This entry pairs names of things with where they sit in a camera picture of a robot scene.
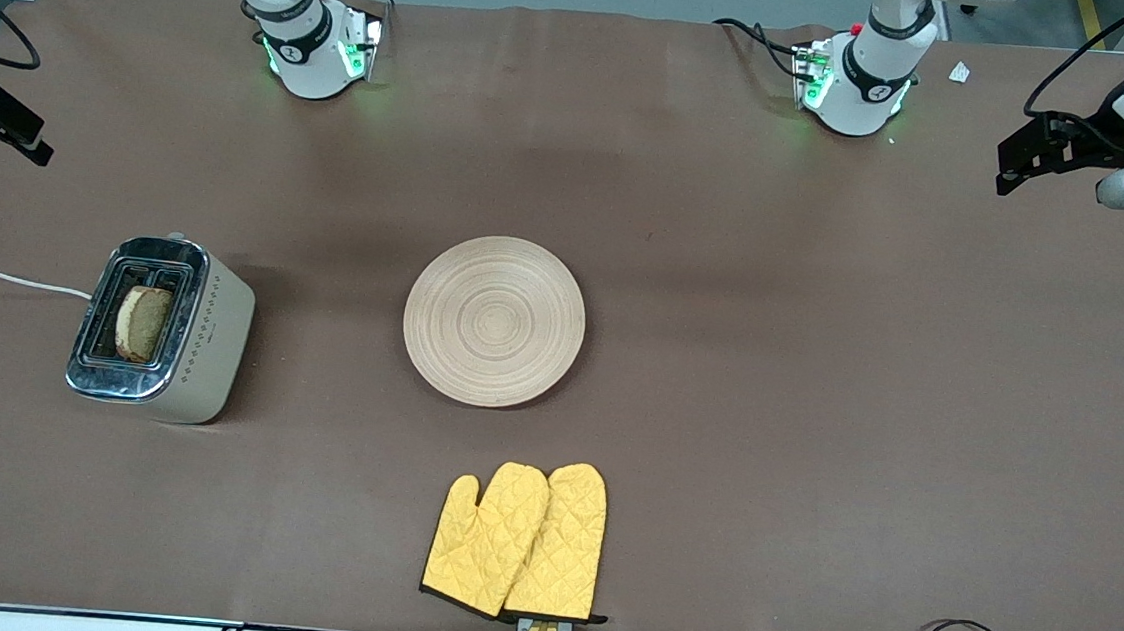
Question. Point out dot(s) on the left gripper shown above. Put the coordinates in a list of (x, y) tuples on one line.
[(1097, 130)]

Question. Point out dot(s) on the brown bread toast slice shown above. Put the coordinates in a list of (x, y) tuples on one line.
[(142, 323)]

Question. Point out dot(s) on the round wooden plate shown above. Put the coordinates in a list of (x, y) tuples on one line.
[(493, 322)]

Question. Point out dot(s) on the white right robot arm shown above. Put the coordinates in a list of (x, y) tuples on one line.
[(307, 55)]

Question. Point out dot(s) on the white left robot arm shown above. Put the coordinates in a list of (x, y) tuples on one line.
[(866, 89)]

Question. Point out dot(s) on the small white paper scrap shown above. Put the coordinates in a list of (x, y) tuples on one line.
[(959, 72)]

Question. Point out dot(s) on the beige and chrome toaster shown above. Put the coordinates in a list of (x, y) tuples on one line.
[(213, 348)]

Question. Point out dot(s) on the brown table mat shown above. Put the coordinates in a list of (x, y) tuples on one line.
[(706, 527)]

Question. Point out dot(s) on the yellow quilted oven mitt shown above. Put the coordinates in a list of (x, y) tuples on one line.
[(564, 546), (479, 545)]

